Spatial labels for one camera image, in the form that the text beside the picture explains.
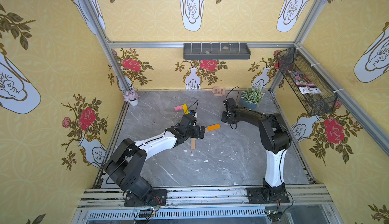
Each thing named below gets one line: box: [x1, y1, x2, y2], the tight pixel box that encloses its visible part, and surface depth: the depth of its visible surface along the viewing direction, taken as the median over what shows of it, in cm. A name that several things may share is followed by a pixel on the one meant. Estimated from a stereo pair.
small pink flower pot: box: [122, 89, 140, 106], surface depth 107 cm
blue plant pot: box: [240, 98, 257, 110], surface depth 100 cm
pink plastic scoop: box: [201, 86, 226, 96], surface depth 123 cm
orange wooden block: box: [206, 123, 222, 132], surface depth 101 cm
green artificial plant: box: [241, 86, 265, 105], surface depth 99 cm
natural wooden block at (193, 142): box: [190, 137, 196, 150], surface depth 94 cm
